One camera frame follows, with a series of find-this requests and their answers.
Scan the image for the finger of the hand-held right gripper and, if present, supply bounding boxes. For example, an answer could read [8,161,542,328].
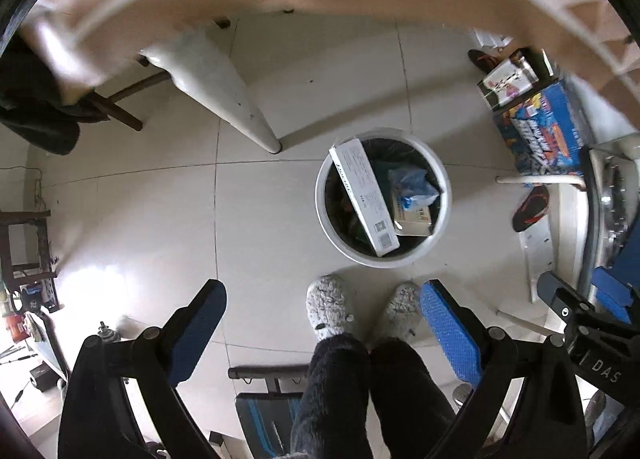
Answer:
[591,266,640,325]
[536,271,608,335]

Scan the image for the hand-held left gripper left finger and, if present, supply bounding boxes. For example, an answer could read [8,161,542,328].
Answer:
[59,280,227,459]

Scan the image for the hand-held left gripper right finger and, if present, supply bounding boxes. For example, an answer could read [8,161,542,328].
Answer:
[421,280,589,459]

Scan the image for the white trash bin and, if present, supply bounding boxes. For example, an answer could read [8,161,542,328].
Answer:
[314,127,453,268]

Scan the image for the white box striped label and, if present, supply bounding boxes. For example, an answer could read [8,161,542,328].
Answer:
[392,204,433,237]

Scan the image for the blue plastic wrapper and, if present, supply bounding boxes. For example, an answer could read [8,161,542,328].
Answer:
[387,164,442,212]

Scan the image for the long white box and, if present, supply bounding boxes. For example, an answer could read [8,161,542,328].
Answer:
[328,138,401,258]

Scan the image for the white table leg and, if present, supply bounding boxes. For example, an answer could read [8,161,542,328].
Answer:
[495,306,566,337]
[139,31,282,156]

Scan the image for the grey fuzzy slipper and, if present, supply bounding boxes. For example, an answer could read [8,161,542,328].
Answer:
[306,275,357,341]
[372,281,422,340]

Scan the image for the black orange slipper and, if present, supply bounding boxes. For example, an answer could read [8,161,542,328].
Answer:
[511,185,551,234]
[467,49,501,74]

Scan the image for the black blue exercise bench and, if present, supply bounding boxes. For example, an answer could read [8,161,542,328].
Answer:
[227,364,311,459]

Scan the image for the person's dark fleece pants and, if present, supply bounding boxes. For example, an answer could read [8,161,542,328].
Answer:
[290,333,458,459]

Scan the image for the blue printed cardboard box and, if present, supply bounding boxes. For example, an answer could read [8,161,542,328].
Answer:
[492,81,593,176]

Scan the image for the power strip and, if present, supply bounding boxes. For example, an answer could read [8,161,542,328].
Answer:
[20,279,63,315]

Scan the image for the black shelf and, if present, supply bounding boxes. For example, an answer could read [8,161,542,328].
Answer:
[0,209,53,285]

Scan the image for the white pink printed box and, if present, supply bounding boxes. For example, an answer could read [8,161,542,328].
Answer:
[476,50,541,110]

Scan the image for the black jacket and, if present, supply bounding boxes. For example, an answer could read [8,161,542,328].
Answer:
[0,34,101,156]

